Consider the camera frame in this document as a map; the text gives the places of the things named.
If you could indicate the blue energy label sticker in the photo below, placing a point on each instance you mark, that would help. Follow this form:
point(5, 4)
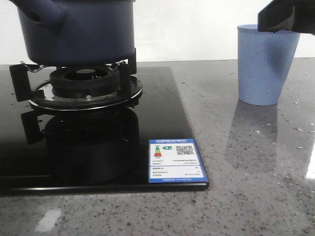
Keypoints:
point(175, 161)

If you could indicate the dark blue cooking pot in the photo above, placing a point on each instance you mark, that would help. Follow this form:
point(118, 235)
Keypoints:
point(77, 32)

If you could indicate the black round gas burner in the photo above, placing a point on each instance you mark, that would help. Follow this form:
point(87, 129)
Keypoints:
point(75, 82)

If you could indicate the black glass gas stove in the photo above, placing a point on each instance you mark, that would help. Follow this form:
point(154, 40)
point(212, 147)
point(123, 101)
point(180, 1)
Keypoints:
point(98, 151)

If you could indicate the black metal pot support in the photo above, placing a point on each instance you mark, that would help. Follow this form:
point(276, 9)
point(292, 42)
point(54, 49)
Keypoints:
point(42, 97)

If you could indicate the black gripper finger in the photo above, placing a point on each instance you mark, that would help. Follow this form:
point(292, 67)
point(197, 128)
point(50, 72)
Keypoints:
point(293, 15)

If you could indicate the light blue ribbed cup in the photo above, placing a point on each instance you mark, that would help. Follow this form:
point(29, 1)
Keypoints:
point(264, 61)

